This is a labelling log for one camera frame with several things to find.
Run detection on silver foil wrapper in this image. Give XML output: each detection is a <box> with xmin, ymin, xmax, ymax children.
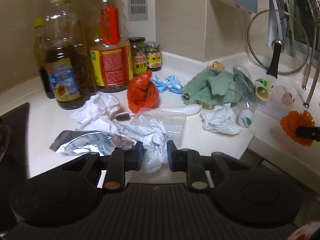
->
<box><xmin>114</xmin><ymin>115</ymin><xmax>168</xmax><ymax>173</ymax></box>

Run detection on white paper tissue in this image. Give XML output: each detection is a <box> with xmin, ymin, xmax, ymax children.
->
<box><xmin>70</xmin><ymin>93</ymin><xmax>120</xmax><ymax>134</ymax></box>

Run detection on clear plastic box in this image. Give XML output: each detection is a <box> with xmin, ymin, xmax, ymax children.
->
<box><xmin>131</xmin><ymin>108</ymin><xmax>187</xmax><ymax>148</ymax></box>

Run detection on silver foil pouch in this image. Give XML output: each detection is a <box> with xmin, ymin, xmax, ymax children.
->
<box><xmin>50</xmin><ymin>130</ymin><xmax>136</xmax><ymax>155</ymax></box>

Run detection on white toothbrush black bristles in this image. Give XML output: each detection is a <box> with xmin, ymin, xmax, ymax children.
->
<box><xmin>114</xmin><ymin>104</ymin><xmax>202</xmax><ymax>121</ymax></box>

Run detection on crumpled white paper ball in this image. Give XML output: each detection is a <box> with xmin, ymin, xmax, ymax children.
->
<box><xmin>200</xmin><ymin>103</ymin><xmax>242</xmax><ymax>135</ymax></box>

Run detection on orange plastic bag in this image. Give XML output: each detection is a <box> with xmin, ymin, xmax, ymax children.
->
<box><xmin>127</xmin><ymin>69</ymin><xmax>159</xmax><ymax>113</ymax></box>

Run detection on green towel cloth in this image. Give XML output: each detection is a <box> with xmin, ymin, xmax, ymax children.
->
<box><xmin>182</xmin><ymin>69</ymin><xmax>241</xmax><ymax>106</ymax></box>

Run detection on crumpled blue face mask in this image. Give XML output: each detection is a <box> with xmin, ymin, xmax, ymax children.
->
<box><xmin>150</xmin><ymin>73</ymin><xmax>183</xmax><ymax>94</ymax></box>

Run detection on crushed clear plastic bottle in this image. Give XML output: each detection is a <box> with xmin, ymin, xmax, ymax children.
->
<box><xmin>233</xmin><ymin>66</ymin><xmax>258</xmax><ymax>128</ymax></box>

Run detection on sunflower oil bottle blue label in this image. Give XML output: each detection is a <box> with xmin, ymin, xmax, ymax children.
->
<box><xmin>44</xmin><ymin>0</ymin><xmax>95</xmax><ymax>110</ymax></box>

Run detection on brown paper wrapper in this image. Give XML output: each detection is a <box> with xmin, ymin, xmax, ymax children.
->
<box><xmin>206</xmin><ymin>61</ymin><xmax>225</xmax><ymax>70</ymax></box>

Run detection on paper cup green print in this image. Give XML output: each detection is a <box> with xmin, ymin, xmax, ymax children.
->
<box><xmin>254</xmin><ymin>78</ymin><xmax>273</xmax><ymax>101</ymax></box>

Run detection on black gas stove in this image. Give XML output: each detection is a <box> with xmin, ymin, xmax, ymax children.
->
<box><xmin>1</xmin><ymin>102</ymin><xmax>30</xmax><ymax>233</ymax></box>

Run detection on tall yellow-label sauce jar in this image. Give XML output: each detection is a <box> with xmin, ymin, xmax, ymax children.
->
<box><xmin>129</xmin><ymin>37</ymin><xmax>148</xmax><ymax>76</ymax></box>

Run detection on short soybean paste jar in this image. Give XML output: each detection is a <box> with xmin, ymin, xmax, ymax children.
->
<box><xmin>145</xmin><ymin>41</ymin><xmax>162</xmax><ymax>72</ymax></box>

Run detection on orange brush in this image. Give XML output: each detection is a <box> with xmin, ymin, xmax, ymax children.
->
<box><xmin>280</xmin><ymin>111</ymin><xmax>319</xmax><ymax>146</ymax></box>

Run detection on small dark sauce bottle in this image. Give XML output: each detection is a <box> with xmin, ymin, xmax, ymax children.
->
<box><xmin>33</xmin><ymin>18</ymin><xmax>55</xmax><ymax>99</ymax></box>

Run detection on glass pot lid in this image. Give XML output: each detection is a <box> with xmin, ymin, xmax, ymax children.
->
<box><xmin>247</xmin><ymin>9</ymin><xmax>311</xmax><ymax>75</ymax></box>

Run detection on metal dish rack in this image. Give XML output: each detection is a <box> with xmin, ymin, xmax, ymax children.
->
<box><xmin>302</xmin><ymin>0</ymin><xmax>319</xmax><ymax>108</ymax></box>

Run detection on oil bottle red handle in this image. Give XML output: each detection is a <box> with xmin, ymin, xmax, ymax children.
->
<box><xmin>89</xmin><ymin>0</ymin><xmax>133</xmax><ymax>93</ymax></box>

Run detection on grey wall vent grille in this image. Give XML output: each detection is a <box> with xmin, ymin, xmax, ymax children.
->
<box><xmin>128</xmin><ymin>0</ymin><xmax>148</xmax><ymax>21</ymax></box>

